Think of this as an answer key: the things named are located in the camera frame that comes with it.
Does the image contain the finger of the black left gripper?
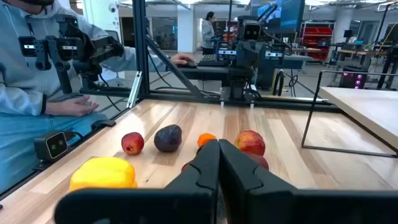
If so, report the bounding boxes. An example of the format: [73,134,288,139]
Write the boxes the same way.
[240,42,253,68]
[252,42,265,68]

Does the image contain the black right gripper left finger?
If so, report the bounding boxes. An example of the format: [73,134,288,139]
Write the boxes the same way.
[54,139,221,224]

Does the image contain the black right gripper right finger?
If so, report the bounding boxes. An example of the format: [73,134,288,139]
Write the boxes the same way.
[218,139,398,224]

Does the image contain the dark red oval fruit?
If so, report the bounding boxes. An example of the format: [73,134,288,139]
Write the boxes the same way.
[244,151,270,170]

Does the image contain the red yellow apple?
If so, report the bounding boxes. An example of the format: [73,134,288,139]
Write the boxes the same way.
[234,129,266,157]

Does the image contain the small orange tangerine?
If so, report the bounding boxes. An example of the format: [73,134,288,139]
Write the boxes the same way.
[197,133,217,149]

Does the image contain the dark purple plum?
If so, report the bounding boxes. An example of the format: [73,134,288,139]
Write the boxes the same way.
[153,124,183,153]

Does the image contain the red pomegranate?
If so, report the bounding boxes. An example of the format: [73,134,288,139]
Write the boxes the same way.
[121,131,145,156]

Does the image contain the yellow bell pepper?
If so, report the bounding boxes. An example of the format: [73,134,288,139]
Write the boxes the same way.
[69,156,138,191]

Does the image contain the black keyboard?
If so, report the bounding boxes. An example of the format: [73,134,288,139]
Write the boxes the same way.
[197,54,220,67]

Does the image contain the black desk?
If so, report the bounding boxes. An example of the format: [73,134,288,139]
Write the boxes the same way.
[178,64,231,83]

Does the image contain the person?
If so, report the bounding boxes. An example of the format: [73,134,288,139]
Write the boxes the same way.
[200,11,219,55]
[0,0,170,194]

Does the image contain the person's hand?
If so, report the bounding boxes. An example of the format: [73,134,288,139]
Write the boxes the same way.
[45,95,100,118]
[170,52,196,66]

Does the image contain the blue screen monitor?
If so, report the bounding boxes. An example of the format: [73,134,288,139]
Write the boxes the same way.
[257,0,306,34]

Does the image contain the red storage bin rack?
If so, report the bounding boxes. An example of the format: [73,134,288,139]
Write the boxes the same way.
[299,26,334,60]

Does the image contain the computer case pink lights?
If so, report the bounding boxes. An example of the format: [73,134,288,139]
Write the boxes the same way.
[338,66,369,90]

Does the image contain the raised wooden shelf black legs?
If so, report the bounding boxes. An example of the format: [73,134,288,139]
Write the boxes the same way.
[300,70,398,158]

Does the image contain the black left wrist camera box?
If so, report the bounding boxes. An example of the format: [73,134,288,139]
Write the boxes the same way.
[241,20,262,42]

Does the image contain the black aluminium table frame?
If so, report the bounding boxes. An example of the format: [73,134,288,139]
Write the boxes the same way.
[79,0,343,113]

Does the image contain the black table-level camera box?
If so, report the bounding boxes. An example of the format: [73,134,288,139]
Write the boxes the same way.
[33,129,70,163]

